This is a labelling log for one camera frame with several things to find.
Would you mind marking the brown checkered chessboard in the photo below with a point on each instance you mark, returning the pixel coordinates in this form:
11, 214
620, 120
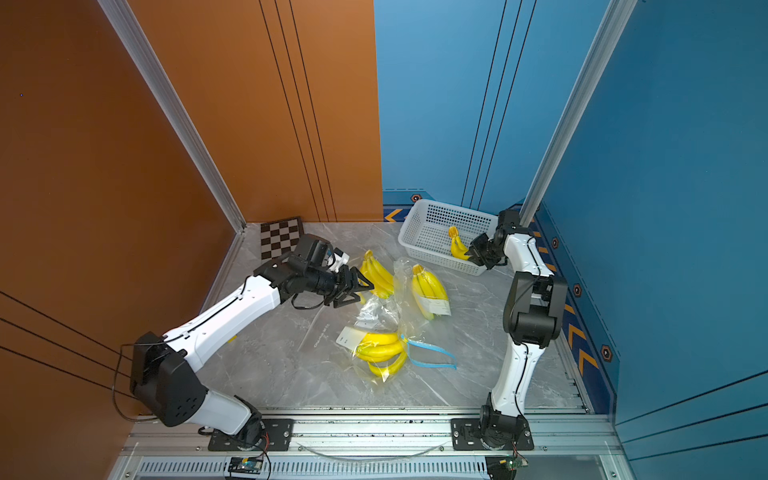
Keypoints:
279, 237

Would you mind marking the clear zip-top bag blue seal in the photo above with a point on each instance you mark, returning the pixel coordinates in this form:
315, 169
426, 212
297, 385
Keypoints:
378, 316

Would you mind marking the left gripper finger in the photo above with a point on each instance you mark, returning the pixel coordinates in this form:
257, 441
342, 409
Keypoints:
353, 281
343, 296

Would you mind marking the front bagged banana bunch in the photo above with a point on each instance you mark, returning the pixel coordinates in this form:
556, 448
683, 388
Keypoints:
380, 355

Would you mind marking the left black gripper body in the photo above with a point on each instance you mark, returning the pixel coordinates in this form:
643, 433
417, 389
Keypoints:
331, 284

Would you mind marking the yellow banana bunch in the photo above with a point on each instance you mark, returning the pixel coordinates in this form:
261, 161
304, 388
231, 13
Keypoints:
457, 248

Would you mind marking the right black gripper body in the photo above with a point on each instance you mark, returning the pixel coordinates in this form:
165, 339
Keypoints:
487, 250

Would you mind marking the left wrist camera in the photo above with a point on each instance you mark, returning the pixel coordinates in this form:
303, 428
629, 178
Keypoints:
335, 259

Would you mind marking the right green circuit board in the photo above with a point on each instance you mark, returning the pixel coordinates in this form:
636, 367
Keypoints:
504, 467

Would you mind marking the white plastic basket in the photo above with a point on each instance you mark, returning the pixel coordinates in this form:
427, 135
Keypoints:
425, 233

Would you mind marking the rear bagged banana bunch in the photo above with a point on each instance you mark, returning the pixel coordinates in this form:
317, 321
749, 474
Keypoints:
381, 278

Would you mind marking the middle bagged banana bunch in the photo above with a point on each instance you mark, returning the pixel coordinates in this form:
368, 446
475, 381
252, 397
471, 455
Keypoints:
419, 290

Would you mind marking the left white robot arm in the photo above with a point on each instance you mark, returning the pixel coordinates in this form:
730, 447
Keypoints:
164, 367

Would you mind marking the green circuit board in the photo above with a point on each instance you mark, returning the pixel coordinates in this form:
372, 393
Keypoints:
245, 467
504, 467

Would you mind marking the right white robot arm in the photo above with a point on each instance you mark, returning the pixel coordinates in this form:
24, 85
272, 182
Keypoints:
532, 318

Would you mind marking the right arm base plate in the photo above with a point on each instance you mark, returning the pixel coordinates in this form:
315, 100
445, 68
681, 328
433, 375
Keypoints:
514, 434

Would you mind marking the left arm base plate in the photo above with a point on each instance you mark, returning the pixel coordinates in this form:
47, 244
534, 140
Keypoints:
274, 435

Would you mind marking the bagged banana bunch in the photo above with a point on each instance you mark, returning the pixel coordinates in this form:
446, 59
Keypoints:
380, 355
381, 278
419, 290

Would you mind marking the aluminium front rail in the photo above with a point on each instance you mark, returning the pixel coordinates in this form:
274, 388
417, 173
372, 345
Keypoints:
383, 432

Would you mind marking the left green circuit board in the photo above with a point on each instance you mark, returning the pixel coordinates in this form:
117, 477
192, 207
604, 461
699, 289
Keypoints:
245, 467

